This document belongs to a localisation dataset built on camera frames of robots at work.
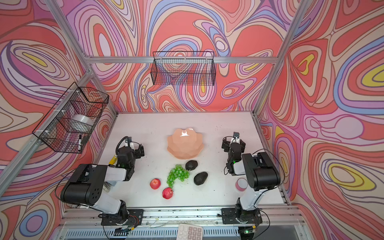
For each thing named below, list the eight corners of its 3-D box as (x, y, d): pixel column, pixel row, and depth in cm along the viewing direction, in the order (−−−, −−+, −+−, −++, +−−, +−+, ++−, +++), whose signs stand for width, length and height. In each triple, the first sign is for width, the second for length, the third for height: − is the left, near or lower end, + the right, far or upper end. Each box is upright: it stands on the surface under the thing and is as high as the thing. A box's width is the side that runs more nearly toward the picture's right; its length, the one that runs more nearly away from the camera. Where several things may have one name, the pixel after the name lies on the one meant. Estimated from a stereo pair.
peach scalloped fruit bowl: (166, 160, 94) (165, 156, 91) (170, 131, 109) (169, 128, 106) (203, 160, 94) (204, 156, 91) (202, 131, 109) (202, 128, 106)
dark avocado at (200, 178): (192, 181, 86) (192, 179, 83) (201, 171, 90) (201, 168, 87) (199, 187, 84) (199, 185, 81) (208, 176, 88) (208, 173, 85)
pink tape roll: (236, 191, 83) (238, 188, 79) (234, 181, 87) (236, 177, 82) (246, 191, 83) (249, 188, 79) (244, 181, 87) (246, 177, 82)
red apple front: (163, 199, 80) (161, 197, 77) (164, 189, 84) (162, 187, 80) (172, 199, 80) (171, 197, 77) (173, 189, 84) (172, 187, 80)
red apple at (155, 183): (151, 189, 84) (149, 186, 81) (152, 181, 87) (150, 178, 84) (160, 189, 84) (159, 186, 81) (161, 181, 87) (160, 178, 84)
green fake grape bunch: (171, 189, 83) (170, 186, 79) (164, 177, 88) (162, 174, 83) (189, 176, 88) (189, 172, 84) (181, 166, 93) (181, 161, 88)
